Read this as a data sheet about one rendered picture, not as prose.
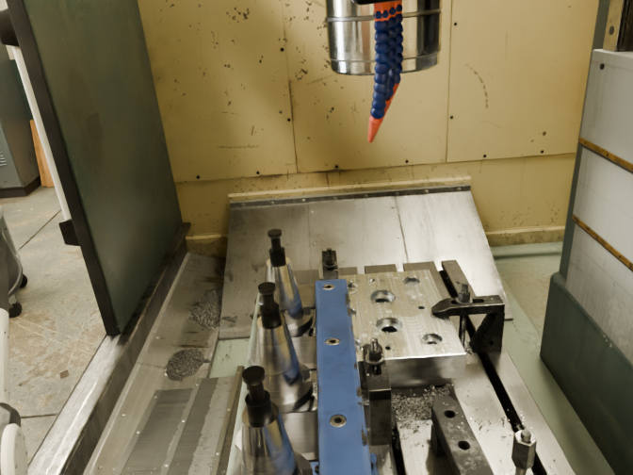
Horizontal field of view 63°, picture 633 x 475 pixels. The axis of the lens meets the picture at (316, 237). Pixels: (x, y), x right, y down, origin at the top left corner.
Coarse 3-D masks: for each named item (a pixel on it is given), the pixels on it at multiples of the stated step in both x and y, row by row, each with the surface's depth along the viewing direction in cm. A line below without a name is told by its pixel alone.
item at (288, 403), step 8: (304, 368) 49; (304, 376) 49; (304, 384) 47; (312, 384) 47; (296, 392) 46; (304, 392) 46; (312, 392) 47; (272, 400) 46; (280, 400) 46; (288, 400) 45; (296, 400) 45; (304, 400) 46; (312, 400) 48; (280, 408) 45; (288, 408) 45; (296, 408) 46; (304, 408) 47; (312, 408) 48
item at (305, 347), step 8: (304, 336) 55; (312, 336) 55; (296, 344) 54; (304, 344) 54; (312, 344) 54; (296, 352) 53; (304, 352) 53; (312, 352) 53; (304, 360) 52; (312, 360) 52; (312, 368) 51
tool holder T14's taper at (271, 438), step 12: (276, 408) 35; (276, 420) 34; (252, 432) 34; (264, 432) 34; (276, 432) 34; (252, 444) 34; (264, 444) 34; (276, 444) 35; (288, 444) 36; (252, 456) 35; (264, 456) 34; (276, 456) 35; (288, 456) 36; (252, 468) 35; (264, 468) 35; (276, 468) 35; (288, 468) 36
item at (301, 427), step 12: (288, 420) 44; (300, 420) 44; (312, 420) 44; (240, 432) 44; (288, 432) 43; (300, 432) 43; (312, 432) 43; (240, 444) 43; (300, 444) 42; (312, 444) 42; (312, 456) 41
